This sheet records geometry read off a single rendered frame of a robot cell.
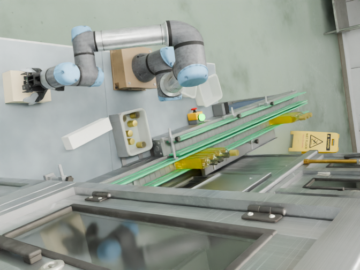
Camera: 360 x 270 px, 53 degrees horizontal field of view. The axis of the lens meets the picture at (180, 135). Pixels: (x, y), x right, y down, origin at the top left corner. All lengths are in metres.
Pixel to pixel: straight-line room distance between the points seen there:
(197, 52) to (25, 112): 0.76
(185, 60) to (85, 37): 0.37
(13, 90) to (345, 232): 1.34
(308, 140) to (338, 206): 4.70
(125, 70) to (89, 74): 0.51
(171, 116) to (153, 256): 1.72
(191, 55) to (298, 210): 0.91
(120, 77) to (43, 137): 0.49
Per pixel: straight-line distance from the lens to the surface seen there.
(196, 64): 1.36
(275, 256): 0.47
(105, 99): 1.89
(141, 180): 1.84
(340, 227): 0.48
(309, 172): 2.03
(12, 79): 1.58
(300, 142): 5.24
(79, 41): 1.41
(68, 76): 1.30
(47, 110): 1.71
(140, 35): 1.39
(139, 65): 1.87
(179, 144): 2.04
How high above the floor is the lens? 2.24
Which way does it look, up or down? 42 degrees down
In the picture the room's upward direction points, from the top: 86 degrees clockwise
